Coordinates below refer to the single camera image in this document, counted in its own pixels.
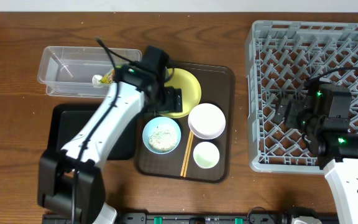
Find white pink bowl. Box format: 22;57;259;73
188;103;226;140

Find black rectangular tray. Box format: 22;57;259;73
47;103;137;161

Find white tissue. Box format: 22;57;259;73
92;75;103;88

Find grey dishwasher rack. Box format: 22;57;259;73
245;21;358;174

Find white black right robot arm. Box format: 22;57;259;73
273;81;358;223

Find light blue bowl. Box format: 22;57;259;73
142;116;181;154

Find green orange snack wrapper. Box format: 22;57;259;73
101;68;115;84

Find rice grains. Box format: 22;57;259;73
149;124;178;153

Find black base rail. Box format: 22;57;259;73
41;207;340;224

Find dark brown serving tray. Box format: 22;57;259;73
134;61;235;183

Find clear plastic bin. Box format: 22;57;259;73
37;45;143;90

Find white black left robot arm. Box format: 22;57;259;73
37;64;175;223

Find yellow round plate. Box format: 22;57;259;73
160;68;201;118

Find small light green bowl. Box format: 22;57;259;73
193;142;220;169

